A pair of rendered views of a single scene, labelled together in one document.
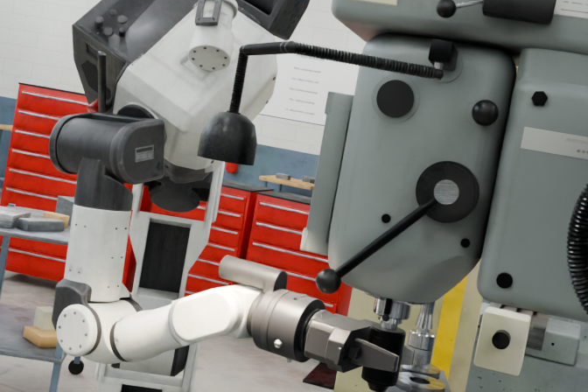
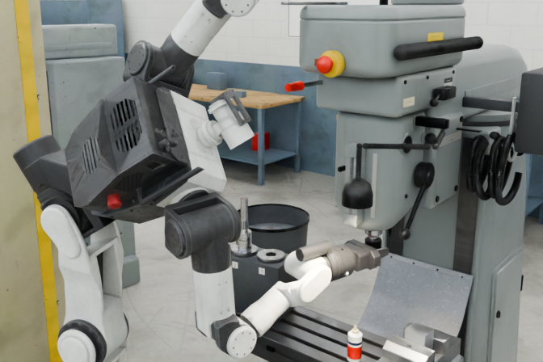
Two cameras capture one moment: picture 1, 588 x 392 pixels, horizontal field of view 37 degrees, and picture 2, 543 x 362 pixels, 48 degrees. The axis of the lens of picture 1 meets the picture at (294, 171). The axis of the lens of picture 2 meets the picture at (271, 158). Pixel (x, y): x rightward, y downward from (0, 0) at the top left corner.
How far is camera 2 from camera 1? 161 cm
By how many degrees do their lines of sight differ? 65
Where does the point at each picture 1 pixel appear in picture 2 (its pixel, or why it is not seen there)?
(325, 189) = not seen: hidden behind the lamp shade
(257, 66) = not seen: hidden behind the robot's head
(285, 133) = not seen: outside the picture
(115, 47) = (178, 157)
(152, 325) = (278, 308)
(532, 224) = (440, 174)
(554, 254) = (444, 181)
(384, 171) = (404, 177)
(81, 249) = (226, 296)
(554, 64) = (440, 110)
